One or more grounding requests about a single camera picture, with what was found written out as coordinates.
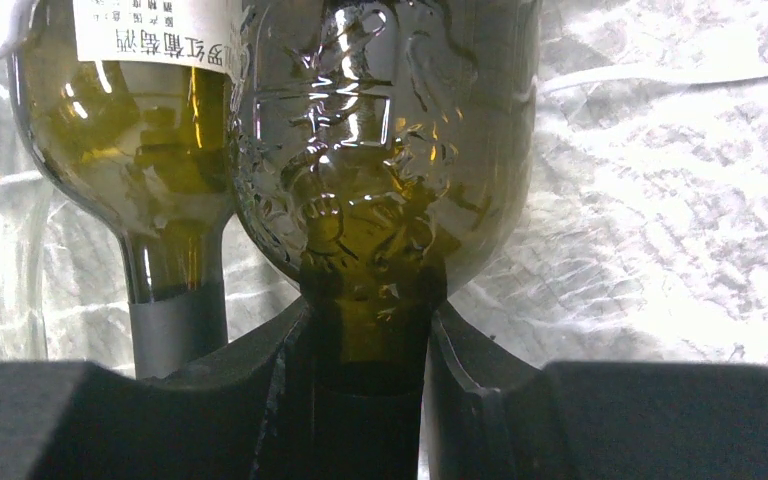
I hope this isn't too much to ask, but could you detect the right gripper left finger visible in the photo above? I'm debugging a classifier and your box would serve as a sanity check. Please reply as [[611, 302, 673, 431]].
[[0, 301, 311, 479]]

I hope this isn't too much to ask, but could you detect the white wire wine rack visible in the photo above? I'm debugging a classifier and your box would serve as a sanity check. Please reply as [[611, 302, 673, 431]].
[[0, 1, 768, 186]]

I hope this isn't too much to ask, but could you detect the dark green wine bottle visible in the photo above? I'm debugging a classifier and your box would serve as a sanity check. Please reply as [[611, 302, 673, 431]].
[[11, 1, 242, 378]]

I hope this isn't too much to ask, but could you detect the wine bottle with cream label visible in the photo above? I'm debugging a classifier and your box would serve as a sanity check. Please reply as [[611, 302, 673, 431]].
[[229, 1, 541, 479]]

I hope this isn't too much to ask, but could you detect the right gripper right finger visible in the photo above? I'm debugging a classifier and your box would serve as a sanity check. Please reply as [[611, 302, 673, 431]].
[[424, 305, 768, 479]]

